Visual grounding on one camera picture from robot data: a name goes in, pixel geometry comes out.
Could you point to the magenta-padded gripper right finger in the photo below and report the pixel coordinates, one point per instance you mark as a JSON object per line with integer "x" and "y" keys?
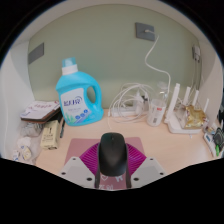
{"x": 136, "y": 161}

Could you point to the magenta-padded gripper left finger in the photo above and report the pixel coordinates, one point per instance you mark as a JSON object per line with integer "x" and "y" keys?
{"x": 87, "y": 161}

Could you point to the black computer mouse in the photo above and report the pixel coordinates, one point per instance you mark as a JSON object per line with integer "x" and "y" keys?
{"x": 113, "y": 153}

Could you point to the pink printed mouse pad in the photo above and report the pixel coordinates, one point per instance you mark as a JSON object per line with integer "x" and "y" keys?
{"x": 78, "y": 146}

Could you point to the black pen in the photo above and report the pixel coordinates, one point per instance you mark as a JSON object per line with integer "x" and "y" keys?
{"x": 62, "y": 128}

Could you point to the small beige box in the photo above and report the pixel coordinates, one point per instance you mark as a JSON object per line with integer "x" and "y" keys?
{"x": 50, "y": 135}

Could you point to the white router with antennas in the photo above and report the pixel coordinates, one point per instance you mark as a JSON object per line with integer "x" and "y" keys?
{"x": 175, "y": 123}

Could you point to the blue detergent bottle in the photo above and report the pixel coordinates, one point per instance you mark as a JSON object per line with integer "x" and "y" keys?
{"x": 75, "y": 100}

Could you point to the clear plastic bag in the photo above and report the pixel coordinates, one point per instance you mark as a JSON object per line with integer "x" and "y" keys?
{"x": 25, "y": 146}

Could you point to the small grey packet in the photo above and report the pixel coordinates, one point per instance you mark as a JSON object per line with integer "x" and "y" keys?
{"x": 30, "y": 129}

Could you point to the stack of booklets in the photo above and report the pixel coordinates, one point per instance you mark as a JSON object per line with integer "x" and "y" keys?
{"x": 40, "y": 109}

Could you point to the gold foil bag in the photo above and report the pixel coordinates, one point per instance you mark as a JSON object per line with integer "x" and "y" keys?
{"x": 196, "y": 116}

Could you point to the white remote control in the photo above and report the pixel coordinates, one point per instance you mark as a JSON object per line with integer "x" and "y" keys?
{"x": 210, "y": 143}

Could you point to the small green packet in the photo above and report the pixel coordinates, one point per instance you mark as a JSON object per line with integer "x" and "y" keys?
{"x": 217, "y": 150}

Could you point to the grey blank wall plate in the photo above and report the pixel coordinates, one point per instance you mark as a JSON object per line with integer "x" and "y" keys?
{"x": 36, "y": 53}

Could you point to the white wall charger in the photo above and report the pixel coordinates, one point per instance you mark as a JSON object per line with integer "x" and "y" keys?
{"x": 196, "y": 52}

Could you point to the grey wall socket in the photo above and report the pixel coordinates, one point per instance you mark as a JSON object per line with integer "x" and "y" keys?
{"x": 143, "y": 31}

